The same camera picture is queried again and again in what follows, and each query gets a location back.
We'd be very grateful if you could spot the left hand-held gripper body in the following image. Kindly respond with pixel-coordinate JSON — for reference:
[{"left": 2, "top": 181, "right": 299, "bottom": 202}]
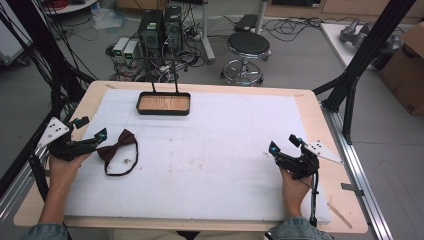
[{"left": 36, "top": 116, "right": 100, "bottom": 163}]

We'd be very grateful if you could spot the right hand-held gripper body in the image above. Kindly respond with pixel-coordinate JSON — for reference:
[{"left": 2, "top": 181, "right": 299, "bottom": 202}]
[{"left": 274, "top": 141, "right": 345, "bottom": 181}]

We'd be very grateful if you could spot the dark red bow tie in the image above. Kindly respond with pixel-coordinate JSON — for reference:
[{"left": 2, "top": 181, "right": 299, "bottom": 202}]
[{"left": 96, "top": 128, "right": 140, "bottom": 177}]

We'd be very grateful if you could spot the black tray with wooden bottom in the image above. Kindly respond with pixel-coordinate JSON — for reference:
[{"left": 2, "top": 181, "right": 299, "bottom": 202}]
[{"left": 131, "top": 55, "right": 192, "bottom": 117}]

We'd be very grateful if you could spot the person's left hand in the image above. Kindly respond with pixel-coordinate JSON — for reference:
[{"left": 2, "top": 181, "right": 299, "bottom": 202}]
[{"left": 48, "top": 153, "right": 92, "bottom": 196}]

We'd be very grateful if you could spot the person's right hand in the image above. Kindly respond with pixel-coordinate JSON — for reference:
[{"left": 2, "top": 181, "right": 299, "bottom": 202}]
[{"left": 278, "top": 165, "right": 314, "bottom": 203}]

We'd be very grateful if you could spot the thin wooden stick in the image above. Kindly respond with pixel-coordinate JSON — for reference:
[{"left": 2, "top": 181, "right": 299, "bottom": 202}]
[{"left": 327, "top": 202, "right": 354, "bottom": 230}]

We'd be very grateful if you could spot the white foam mat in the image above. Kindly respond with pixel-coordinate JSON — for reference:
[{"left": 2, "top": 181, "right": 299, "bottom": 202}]
[{"left": 64, "top": 87, "right": 333, "bottom": 224}]

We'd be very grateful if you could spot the small white box device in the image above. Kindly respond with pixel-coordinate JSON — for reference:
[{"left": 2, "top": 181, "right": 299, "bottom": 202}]
[
  {"left": 122, "top": 39, "right": 140, "bottom": 66},
  {"left": 112, "top": 36, "right": 131, "bottom": 58}
]

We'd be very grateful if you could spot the black round stool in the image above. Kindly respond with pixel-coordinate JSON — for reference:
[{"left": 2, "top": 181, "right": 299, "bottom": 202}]
[{"left": 219, "top": 31, "right": 273, "bottom": 87}]

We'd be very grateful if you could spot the white board table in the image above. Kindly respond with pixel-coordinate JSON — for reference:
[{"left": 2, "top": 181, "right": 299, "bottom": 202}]
[{"left": 319, "top": 22, "right": 407, "bottom": 72}]

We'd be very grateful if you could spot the clear plastic bag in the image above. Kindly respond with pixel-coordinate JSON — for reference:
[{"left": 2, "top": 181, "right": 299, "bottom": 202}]
[{"left": 90, "top": 5, "right": 128, "bottom": 33}]

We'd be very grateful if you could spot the black computer tower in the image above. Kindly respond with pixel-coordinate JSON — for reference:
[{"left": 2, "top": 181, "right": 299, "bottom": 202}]
[
  {"left": 137, "top": 9, "right": 165, "bottom": 58},
  {"left": 162, "top": 5, "right": 184, "bottom": 53}
]

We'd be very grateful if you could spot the round white table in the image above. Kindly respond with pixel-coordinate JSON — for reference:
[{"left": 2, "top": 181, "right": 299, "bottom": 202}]
[{"left": 40, "top": 0, "right": 100, "bottom": 16}]

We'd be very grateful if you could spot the flat black device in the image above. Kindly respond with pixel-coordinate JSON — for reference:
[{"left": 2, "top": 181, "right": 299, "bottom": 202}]
[{"left": 233, "top": 13, "right": 260, "bottom": 34}]

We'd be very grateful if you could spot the brown cardboard box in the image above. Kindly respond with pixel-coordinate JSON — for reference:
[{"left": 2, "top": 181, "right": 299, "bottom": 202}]
[{"left": 377, "top": 21, "right": 424, "bottom": 117}]

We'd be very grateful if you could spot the grey desk leg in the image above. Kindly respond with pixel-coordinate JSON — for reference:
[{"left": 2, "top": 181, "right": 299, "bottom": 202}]
[{"left": 199, "top": 0, "right": 217, "bottom": 65}]

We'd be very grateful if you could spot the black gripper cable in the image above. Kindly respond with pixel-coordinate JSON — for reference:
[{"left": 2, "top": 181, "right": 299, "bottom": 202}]
[{"left": 308, "top": 171, "right": 322, "bottom": 229}]

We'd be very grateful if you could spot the grey metal bracket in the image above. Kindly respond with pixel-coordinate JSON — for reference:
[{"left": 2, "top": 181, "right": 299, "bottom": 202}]
[{"left": 340, "top": 182, "right": 365, "bottom": 197}]

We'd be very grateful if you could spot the aluminium rail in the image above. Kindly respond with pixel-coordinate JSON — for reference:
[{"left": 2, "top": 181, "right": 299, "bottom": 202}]
[{"left": 320, "top": 100, "right": 395, "bottom": 240}]

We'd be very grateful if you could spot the black metal frame stand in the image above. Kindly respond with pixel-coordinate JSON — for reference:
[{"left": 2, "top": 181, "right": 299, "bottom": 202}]
[
  {"left": 0, "top": 0, "right": 97, "bottom": 203},
  {"left": 312, "top": 0, "right": 418, "bottom": 146}
]

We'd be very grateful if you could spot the tangle of floor cables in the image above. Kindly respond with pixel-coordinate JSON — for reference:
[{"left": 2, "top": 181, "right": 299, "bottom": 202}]
[{"left": 105, "top": 6, "right": 209, "bottom": 84}]

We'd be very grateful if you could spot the white post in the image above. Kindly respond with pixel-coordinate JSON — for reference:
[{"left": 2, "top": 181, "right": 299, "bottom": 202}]
[{"left": 254, "top": 0, "right": 270, "bottom": 35}]

